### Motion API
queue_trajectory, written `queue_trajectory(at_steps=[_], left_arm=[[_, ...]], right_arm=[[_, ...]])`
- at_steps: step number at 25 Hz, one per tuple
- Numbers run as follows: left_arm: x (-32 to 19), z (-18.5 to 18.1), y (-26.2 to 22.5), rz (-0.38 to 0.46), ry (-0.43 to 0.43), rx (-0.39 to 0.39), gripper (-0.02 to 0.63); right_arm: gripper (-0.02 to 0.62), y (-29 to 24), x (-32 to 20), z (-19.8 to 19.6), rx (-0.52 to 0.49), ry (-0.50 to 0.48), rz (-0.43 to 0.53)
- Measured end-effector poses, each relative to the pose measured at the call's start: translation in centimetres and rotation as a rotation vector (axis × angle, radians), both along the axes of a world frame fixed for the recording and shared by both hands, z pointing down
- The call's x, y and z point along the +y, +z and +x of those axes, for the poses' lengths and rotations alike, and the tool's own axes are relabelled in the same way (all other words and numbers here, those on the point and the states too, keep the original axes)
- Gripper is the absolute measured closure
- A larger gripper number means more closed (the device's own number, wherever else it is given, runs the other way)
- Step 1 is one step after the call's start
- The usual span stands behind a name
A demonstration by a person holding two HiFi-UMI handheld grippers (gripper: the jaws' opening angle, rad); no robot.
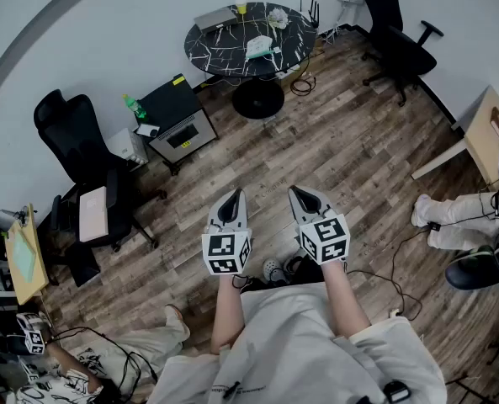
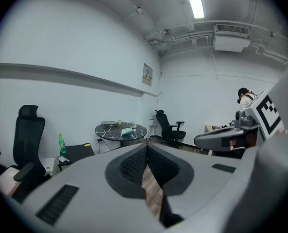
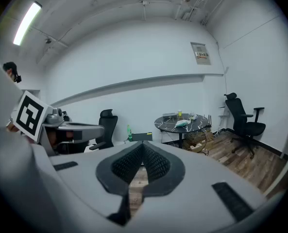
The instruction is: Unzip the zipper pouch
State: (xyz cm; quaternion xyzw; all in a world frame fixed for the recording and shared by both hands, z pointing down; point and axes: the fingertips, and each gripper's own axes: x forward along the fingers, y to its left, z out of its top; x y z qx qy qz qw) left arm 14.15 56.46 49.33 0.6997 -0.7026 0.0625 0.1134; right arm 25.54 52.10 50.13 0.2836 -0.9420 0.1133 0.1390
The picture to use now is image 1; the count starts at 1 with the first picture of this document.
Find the person's black trousers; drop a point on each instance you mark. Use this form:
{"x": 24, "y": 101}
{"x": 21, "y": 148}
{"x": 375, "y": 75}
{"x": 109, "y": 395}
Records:
{"x": 308, "y": 274}

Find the artificial flower bunch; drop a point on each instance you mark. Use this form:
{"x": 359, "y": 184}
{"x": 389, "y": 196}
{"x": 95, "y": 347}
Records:
{"x": 279, "y": 17}

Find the person's grey clog shoe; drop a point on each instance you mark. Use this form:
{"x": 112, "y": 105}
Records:
{"x": 272, "y": 267}

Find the small white device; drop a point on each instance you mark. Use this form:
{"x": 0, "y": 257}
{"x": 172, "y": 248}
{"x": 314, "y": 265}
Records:
{"x": 146, "y": 130}

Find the black office chair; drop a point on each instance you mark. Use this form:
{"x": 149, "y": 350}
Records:
{"x": 405, "y": 53}
{"x": 68, "y": 137}

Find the green plastic bottle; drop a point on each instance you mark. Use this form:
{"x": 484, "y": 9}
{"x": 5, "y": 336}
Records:
{"x": 134, "y": 107}

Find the black stool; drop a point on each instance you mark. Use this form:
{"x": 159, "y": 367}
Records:
{"x": 472, "y": 274}

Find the round black marble table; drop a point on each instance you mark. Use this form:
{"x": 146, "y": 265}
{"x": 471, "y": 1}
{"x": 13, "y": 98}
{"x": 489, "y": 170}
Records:
{"x": 224, "y": 53}

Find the grey flat box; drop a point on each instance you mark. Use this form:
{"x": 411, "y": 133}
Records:
{"x": 215, "y": 19}

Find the white router with black antennas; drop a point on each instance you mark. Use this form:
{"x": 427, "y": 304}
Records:
{"x": 314, "y": 17}

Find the black harness buckle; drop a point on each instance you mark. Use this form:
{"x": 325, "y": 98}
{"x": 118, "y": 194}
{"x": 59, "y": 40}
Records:
{"x": 396, "y": 394}

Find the small wooden table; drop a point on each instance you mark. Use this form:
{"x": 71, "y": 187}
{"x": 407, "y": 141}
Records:
{"x": 26, "y": 276}

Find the person's right forearm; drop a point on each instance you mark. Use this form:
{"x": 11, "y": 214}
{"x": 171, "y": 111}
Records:
{"x": 343, "y": 301}

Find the person's left forearm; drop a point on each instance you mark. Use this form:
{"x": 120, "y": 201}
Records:
{"x": 228, "y": 314}

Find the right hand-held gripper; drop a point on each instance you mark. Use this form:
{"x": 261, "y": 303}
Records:
{"x": 325, "y": 238}

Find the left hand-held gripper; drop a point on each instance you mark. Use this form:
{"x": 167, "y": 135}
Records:
{"x": 221, "y": 246}

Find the white square box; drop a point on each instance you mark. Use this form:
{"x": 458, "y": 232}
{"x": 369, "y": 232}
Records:
{"x": 123, "y": 143}

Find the black cabinet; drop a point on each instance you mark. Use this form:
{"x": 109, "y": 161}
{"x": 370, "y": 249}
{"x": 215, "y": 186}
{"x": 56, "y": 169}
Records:
{"x": 169, "y": 101}

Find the black clip microphone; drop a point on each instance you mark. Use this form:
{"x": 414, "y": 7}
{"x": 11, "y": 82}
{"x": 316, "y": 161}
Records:
{"x": 231, "y": 389}

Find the light wooden desk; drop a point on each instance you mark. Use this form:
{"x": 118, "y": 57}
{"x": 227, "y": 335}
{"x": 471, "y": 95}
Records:
{"x": 484, "y": 141}

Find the person's white shirt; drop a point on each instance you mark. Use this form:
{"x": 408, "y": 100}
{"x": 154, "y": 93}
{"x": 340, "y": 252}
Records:
{"x": 291, "y": 339}

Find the pale green board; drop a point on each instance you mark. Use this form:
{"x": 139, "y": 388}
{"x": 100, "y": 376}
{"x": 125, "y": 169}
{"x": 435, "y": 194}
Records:
{"x": 24, "y": 255}

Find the yellow paper cup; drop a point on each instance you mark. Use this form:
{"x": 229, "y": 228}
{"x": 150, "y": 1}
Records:
{"x": 240, "y": 6}

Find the pink flat box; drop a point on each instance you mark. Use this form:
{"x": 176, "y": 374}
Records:
{"x": 93, "y": 215}

